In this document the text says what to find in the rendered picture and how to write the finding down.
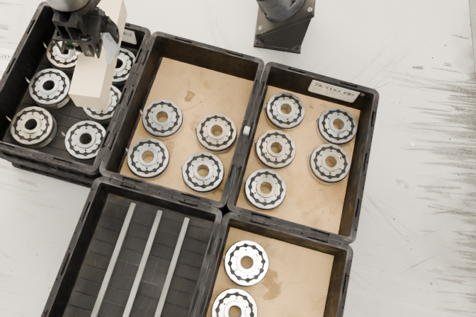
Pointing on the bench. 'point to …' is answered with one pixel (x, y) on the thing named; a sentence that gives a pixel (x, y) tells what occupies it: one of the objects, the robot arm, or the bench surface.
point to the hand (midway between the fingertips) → (98, 47)
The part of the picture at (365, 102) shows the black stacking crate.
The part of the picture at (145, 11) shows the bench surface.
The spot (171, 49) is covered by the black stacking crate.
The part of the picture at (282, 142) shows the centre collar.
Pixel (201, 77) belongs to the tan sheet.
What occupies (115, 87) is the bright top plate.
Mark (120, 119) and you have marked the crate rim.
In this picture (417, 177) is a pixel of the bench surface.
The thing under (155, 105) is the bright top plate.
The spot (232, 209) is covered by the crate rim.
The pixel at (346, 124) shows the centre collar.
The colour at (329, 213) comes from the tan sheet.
